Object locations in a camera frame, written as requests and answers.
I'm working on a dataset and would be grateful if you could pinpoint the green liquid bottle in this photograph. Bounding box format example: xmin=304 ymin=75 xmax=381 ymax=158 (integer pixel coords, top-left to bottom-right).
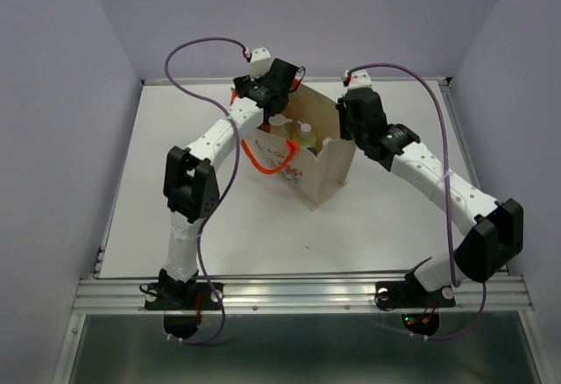
xmin=291 ymin=121 xmax=317 ymax=148

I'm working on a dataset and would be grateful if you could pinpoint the white bottle black cap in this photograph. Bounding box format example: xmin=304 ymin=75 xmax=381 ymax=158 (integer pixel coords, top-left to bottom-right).
xmin=307 ymin=137 xmax=332 ymax=156

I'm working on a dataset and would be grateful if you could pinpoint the canvas bag with orange handles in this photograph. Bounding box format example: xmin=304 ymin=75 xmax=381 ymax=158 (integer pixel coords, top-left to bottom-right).
xmin=242 ymin=85 xmax=356 ymax=210

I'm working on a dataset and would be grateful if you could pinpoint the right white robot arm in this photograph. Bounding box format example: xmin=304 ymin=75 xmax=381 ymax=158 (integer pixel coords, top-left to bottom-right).
xmin=336 ymin=87 xmax=523 ymax=309

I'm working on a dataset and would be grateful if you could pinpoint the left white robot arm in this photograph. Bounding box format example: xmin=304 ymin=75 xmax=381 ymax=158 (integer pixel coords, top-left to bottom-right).
xmin=159 ymin=59 xmax=300 ymax=309

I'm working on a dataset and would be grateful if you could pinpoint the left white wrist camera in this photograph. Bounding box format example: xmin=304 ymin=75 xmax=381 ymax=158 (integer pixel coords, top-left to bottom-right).
xmin=243 ymin=46 xmax=273 ymax=80

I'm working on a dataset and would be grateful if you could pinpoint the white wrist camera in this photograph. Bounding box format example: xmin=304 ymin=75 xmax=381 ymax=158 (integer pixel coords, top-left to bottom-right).
xmin=243 ymin=46 xmax=273 ymax=80
xmin=342 ymin=69 xmax=373 ymax=91

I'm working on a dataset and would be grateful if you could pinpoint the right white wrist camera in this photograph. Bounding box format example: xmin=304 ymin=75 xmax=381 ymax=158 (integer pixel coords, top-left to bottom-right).
xmin=342 ymin=69 xmax=373 ymax=91

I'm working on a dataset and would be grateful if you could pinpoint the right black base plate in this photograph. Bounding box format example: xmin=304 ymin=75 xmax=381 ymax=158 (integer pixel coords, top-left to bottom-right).
xmin=374 ymin=281 xmax=456 ymax=311

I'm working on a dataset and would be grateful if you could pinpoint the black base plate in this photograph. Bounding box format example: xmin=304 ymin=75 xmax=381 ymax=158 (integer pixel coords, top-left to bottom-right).
xmin=139 ymin=281 xmax=220 ymax=311
xmin=374 ymin=281 xmax=456 ymax=311

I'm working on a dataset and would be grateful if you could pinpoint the aluminium mounting rail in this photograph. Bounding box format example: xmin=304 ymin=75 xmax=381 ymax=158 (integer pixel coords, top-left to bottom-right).
xmin=72 ymin=272 xmax=534 ymax=315

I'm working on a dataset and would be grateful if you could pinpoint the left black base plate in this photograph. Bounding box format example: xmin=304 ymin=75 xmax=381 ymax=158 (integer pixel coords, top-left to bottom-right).
xmin=139 ymin=281 xmax=220 ymax=311

